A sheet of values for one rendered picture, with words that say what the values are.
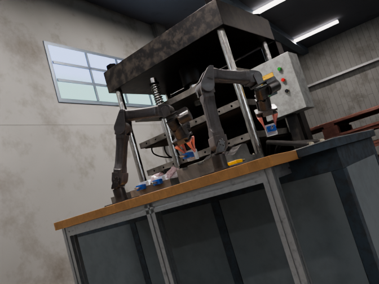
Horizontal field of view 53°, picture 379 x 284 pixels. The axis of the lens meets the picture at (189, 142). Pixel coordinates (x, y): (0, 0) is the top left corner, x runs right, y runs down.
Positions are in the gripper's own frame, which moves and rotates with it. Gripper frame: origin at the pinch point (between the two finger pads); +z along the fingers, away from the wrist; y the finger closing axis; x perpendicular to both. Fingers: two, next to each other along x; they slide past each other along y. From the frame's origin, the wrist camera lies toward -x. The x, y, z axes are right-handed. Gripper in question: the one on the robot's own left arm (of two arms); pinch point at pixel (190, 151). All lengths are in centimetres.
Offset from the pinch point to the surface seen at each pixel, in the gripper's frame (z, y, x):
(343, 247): 51, -59, 29
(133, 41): -62, 249, -398
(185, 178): 13.7, 11.6, -0.3
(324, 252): 52, -51, 29
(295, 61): 5, -41, -107
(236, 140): 36, 14, -81
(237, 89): 3, -2, -89
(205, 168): 11.6, -2.7, 0.1
